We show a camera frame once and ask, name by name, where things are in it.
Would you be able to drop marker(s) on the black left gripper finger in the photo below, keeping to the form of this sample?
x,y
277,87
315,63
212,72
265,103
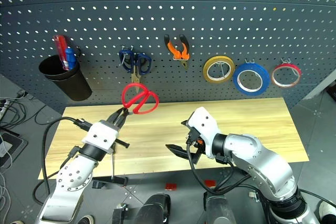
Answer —
x,y
115,115
123,121

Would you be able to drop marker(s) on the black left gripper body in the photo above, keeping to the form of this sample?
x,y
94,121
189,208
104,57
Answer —
x,y
115,128

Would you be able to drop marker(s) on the black cup holder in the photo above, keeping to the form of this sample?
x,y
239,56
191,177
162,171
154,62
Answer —
x,y
71,83

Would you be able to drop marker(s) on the blue tape roll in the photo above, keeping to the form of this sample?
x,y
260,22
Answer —
x,y
240,73

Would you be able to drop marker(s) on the red tape roll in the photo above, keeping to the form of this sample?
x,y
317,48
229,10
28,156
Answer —
x,y
274,73

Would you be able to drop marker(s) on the dark grey perforated pegboard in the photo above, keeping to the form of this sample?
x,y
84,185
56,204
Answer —
x,y
168,11

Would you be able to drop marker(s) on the dark rounded robot leg shape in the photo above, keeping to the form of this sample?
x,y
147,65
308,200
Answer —
x,y
219,208
149,209

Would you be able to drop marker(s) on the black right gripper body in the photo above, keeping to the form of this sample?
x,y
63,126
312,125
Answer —
x,y
194,142

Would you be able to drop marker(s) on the black flat floor mat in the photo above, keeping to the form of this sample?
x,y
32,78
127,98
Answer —
x,y
11,146

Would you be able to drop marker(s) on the red floor marker square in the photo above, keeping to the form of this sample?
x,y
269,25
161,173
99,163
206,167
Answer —
x,y
170,186
210,182

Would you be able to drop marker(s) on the orange and black pliers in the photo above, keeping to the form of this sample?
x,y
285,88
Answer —
x,y
172,48

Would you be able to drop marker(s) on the black table clamp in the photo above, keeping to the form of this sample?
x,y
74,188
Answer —
x,y
110,180

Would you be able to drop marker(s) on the black and white shoe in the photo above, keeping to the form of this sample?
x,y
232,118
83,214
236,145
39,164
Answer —
x,y
86,219

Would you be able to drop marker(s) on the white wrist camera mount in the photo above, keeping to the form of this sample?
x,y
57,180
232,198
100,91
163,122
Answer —
x,y
204,127
101,136

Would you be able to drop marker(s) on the white power strip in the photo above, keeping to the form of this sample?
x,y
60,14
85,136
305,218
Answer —
x,y
4,108

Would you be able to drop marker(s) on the yellow tape roll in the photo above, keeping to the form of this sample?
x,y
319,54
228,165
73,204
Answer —
x,y
207,66

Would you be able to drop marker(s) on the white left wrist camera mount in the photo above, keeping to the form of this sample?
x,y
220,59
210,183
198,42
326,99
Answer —
x,y
101,136

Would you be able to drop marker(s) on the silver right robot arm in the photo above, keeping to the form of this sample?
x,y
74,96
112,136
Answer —
x,y
262,163

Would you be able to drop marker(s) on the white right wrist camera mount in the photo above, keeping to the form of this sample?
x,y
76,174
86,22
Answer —
x,y
204,127

